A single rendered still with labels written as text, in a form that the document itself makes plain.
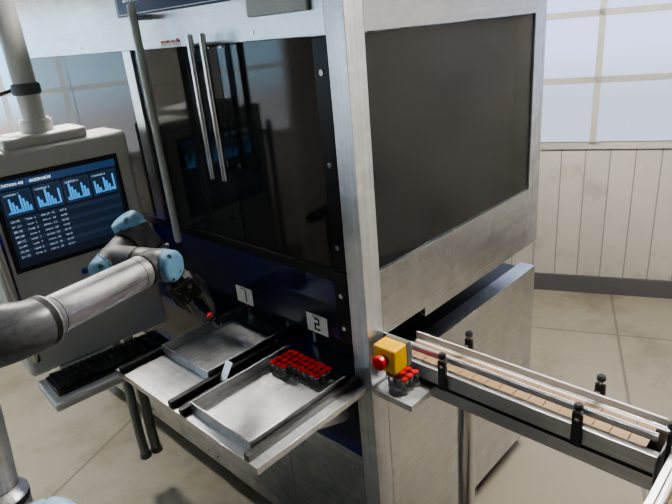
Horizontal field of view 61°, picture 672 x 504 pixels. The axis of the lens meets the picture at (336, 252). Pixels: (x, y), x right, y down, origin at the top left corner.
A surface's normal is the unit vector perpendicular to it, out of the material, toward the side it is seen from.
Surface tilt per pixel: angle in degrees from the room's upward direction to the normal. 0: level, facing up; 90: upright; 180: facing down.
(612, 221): 90
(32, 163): 90
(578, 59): 90
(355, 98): 90
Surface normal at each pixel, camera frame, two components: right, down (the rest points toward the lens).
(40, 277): 0.67, 0.22
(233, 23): -0.68, 0.33
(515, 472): -0.09, -0.92
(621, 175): -0.34, 0.38
